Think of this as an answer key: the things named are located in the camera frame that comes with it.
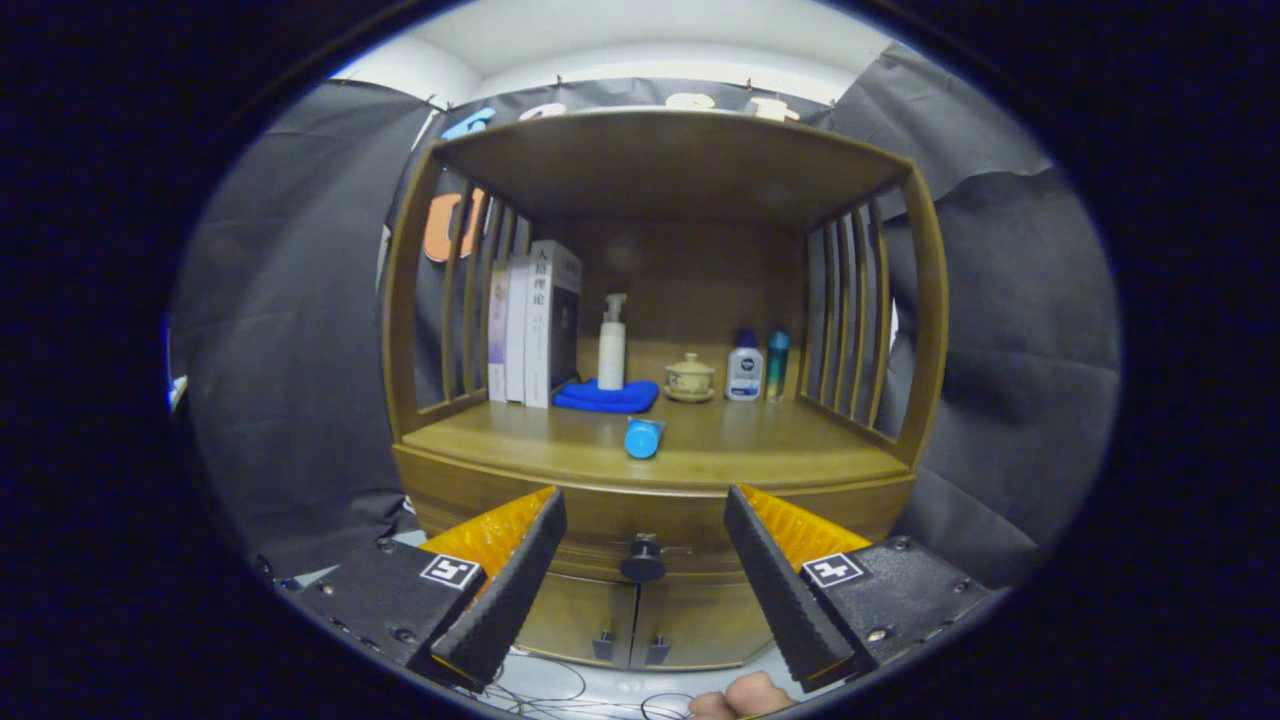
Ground pale purple book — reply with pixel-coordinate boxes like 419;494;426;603
488;260;511;403

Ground white pump bottle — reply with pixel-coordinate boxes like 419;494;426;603
597;293;629;391

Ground thick white book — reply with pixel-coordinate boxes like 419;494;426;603
525;240;583;409

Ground thin white book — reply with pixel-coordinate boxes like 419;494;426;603
505;255;531;404

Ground lidded ceramic tea cup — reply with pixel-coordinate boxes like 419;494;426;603
663;352;717;404

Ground wooden countertop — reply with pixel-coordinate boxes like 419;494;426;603
400;395;911;491

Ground blue folded cloth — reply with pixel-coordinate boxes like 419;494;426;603
553;378;661;414

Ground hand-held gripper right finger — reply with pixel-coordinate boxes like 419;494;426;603
723;484;991;693

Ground teal spray bottle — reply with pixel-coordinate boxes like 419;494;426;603
765;330;791;403

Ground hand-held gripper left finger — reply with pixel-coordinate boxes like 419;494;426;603
290;486;569;693

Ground wooden cabinet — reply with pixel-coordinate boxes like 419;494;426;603
380;108;949;673

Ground thin black cables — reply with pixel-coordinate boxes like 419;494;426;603
480;650;701;720

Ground white lotion bottle blue cap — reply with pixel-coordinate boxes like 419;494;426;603
725;329;765;403

